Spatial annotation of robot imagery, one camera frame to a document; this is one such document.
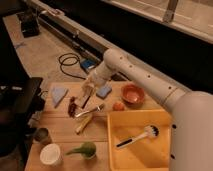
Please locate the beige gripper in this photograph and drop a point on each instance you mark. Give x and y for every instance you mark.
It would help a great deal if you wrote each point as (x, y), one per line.
(88, 88)

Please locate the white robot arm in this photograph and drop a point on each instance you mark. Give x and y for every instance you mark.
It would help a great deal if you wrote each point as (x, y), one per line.
(192, 111)

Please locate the metal cup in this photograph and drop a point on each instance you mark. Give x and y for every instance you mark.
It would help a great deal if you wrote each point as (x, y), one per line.
(42, 136)

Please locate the white round cup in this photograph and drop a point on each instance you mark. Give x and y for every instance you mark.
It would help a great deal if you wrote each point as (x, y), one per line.
(51, 155)

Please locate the blue sponge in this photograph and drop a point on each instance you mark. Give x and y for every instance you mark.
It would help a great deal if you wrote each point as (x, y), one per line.
(103, 91)

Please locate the metal fork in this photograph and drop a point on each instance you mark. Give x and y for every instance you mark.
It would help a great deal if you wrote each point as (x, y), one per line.
(97, 108)

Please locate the dark red grape bunch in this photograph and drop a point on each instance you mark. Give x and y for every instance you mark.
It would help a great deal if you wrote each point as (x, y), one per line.
(72, 107)

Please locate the yellow banana toy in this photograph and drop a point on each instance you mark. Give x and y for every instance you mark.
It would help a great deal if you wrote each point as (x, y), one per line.
(83, 124)

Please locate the light blue folded cloth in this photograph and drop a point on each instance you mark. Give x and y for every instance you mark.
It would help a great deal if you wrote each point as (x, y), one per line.
(57, 94)

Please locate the small orange fruit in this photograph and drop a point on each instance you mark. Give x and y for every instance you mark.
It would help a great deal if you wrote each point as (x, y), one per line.
(118, 106)

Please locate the blue grey electronic box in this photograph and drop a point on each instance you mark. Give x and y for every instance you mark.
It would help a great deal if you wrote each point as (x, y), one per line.
(88, 65)

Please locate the orange bowl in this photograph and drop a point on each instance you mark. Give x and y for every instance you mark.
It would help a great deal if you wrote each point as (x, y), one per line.
(132, 94)

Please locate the black chair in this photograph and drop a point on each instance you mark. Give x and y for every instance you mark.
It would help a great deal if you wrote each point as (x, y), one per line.
(19, 95)

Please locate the white dish brush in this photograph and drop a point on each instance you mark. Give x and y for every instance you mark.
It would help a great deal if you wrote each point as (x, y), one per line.
(150, 131)

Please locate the yellow plastic bin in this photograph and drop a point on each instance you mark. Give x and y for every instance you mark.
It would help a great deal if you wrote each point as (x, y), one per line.
(145, 154)

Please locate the black box device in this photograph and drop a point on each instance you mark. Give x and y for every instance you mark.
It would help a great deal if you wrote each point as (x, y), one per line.
(28, 23)

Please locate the long metal rail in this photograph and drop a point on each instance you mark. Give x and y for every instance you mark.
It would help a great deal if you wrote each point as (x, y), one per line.
(76, 33)

